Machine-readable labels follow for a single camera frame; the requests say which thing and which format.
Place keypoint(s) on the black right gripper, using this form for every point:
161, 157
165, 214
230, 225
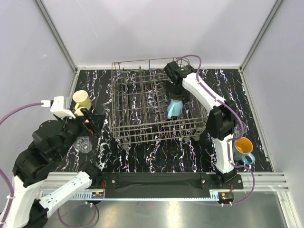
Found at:
185, 95

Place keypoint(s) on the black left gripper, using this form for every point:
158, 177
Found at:
96, 121

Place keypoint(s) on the light blue ceramic mug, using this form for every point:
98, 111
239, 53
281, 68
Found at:
174, 108

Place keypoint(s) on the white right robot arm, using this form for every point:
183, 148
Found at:
222, 118

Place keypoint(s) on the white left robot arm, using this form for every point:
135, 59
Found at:
51, 142

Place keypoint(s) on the clear glass cup left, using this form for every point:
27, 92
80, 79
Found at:
83, 144

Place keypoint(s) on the clear glass cup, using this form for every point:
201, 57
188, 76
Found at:
238, 131
83, 144

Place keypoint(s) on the yellow ceramic mug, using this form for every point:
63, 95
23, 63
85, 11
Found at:
82, 99

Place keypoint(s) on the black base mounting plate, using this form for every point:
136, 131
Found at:
159, 182

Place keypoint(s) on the clear glass cup right near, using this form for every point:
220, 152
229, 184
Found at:
238, 131

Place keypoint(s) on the blue floral mug orange inside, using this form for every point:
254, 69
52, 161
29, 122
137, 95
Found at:
242, 151

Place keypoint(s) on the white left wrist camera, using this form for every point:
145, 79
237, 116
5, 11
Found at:
58, 107

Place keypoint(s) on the grey wire dish rack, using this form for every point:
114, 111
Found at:
139, 106

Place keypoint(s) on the aluminium frame rail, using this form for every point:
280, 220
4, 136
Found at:
257, 182

